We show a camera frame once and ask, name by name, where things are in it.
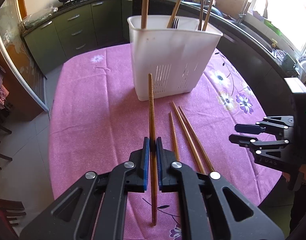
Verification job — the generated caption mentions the plastic bag on counter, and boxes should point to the plastic bag on counter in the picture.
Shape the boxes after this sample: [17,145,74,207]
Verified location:
[21,6,58,29]

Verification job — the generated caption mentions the green lower cabinets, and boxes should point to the green lower cabinets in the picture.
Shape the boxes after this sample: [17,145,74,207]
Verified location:
[23,0,132,75]

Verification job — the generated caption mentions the purple floral tablecloth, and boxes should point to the purple floral tablecloth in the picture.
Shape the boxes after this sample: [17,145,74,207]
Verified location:
[48,43,283,240]

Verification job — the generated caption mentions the tall steel kitchen faucet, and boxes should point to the tall steel kitchen faucet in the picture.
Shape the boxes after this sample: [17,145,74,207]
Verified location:
[236,0,250,23]

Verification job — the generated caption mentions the dark curved lower cabinets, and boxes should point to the dark curved lower cabinets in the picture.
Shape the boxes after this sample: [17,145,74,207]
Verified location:
[152,0,294,115]

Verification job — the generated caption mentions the green tray on windowsill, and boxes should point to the green tray on windowsill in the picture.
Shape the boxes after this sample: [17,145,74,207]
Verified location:
[264,19,282,36]

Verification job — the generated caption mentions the long wooden chopstick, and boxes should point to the long wooden chopstick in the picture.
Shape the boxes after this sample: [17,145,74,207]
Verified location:
[171,101,206,174]

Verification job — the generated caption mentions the black plastic fork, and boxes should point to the black plastic fork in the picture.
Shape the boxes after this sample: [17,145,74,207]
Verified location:
[171,17,179,29]

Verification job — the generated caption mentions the wooden chair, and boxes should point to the wooden chair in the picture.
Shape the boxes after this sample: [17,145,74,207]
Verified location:
[0,199,26,239]

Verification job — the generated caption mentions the white plastic utensil holder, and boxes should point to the white plastic utensil holder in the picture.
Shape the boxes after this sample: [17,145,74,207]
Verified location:
[128,15,223,101]

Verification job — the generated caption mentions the teal ceramic mug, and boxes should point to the teal ceramic mug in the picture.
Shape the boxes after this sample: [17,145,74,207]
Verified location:
[281,53,296,72]

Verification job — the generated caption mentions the wooden chopstick pair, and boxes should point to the wooden chopstick pair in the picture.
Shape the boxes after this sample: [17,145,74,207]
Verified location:
[202,0,213,31]

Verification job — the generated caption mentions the steel double sink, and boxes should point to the steel double sink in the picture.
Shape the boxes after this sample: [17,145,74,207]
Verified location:
[192,2,279,55]

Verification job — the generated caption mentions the red-tipped wooden chopstick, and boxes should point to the red-tipped wooden chopstick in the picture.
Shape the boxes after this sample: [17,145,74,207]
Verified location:
[148,73,157,226]

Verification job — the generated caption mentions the sliding glass door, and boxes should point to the sliding glass door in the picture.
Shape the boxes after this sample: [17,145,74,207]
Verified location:
[0,0,49,112]

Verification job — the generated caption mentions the wooden cutting board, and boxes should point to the wooden cutting board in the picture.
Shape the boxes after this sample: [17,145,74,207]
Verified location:
[215,0,244,19]

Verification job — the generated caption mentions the black pot in sink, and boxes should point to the black pot in sink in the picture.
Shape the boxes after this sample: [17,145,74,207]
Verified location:
[203,5,224,17]

